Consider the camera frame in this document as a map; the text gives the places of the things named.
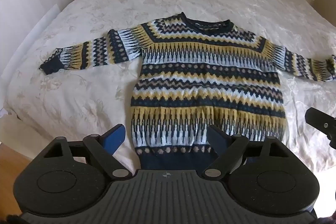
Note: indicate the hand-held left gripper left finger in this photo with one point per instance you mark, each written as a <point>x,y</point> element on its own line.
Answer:
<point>115,138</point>

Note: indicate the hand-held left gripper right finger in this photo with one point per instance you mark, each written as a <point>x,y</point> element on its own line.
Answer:
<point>218,138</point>

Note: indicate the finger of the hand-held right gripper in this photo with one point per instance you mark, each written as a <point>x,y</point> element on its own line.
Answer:
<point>319,120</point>

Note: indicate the navy yellow patterned knit sweater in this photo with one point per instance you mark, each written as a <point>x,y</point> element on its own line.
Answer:
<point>204,82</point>

